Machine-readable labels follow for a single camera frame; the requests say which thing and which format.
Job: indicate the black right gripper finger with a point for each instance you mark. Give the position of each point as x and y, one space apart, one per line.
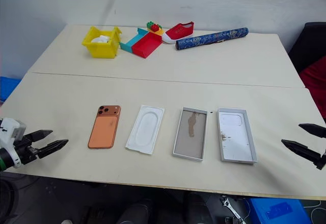
300 149
314 129

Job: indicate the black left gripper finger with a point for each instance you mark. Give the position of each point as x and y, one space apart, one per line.
53 147
39 135

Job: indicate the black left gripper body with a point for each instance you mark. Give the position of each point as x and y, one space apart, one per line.
26 151

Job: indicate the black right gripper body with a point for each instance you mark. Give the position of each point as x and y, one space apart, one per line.
320 161

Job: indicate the orange smartphone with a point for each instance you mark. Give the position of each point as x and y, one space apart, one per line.
102 129

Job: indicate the white plastic phone tray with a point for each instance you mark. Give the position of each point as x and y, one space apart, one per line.
145 129

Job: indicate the red cushion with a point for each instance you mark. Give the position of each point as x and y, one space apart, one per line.
315 81

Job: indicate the blue fabric object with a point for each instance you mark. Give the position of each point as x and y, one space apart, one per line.
7 87

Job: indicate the blue plastic crate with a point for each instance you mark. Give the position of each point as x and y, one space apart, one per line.
277 211

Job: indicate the black chair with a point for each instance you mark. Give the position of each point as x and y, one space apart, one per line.
308 43

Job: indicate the silver adjustable wrench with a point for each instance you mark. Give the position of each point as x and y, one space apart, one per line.
230 207

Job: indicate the dark rounded shape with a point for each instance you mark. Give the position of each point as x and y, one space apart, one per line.
135 212

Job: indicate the yellow plastic storage bin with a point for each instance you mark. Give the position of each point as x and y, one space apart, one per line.
100 49

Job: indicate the white item in bin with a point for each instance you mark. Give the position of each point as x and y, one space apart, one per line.
100 39

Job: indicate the blue patterned rolled scroll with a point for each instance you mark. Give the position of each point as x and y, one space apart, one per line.
211 38

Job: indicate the red cardboard tray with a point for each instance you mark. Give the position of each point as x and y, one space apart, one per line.
146 45

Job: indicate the colourful toy brick stack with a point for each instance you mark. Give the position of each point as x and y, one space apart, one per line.
156 28

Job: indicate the red canvas shoe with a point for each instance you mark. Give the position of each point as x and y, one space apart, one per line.
177 31

